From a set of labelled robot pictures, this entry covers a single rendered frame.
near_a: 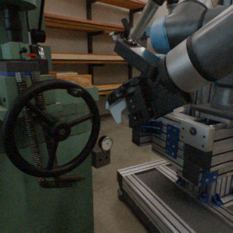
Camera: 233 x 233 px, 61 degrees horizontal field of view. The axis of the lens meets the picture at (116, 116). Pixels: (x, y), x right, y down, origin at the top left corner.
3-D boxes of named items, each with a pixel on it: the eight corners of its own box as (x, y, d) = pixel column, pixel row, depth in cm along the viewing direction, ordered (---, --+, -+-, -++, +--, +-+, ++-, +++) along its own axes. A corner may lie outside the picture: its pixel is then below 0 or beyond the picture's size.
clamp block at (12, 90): (7, 109, 55) (2, 77, 53) (-3, 102, 65) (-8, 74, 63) (57, 103, 64) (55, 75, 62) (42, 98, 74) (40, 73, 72)
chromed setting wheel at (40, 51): (40, 72, 91) (38, 42, 88) (31, 70, 100) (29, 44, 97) (47, 71, 93) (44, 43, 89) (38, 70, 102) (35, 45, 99)
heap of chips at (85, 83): (77, 88, 79) (76, 78, 78) (61, 85, 89) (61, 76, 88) (95, 86, 85) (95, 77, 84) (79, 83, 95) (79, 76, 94)
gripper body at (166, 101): (127, 127, 38) (177, 104, 29) (113, 86, 40) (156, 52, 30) (153, 120, 43) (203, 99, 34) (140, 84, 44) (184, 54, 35)
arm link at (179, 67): (178, 33, 27) (207, 38, 32) (155, 52, 31) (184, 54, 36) (199, 83, 26) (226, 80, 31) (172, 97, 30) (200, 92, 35)
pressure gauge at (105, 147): (101, 156, 85) (101, 138, 83) (96, 153, 88) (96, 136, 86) (113, 152, 89) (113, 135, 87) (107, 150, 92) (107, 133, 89)
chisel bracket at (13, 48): (12, 66, 72) (8, 41, 70) (3, 65, 83) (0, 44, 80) (33, 66, 77) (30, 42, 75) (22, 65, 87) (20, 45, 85)
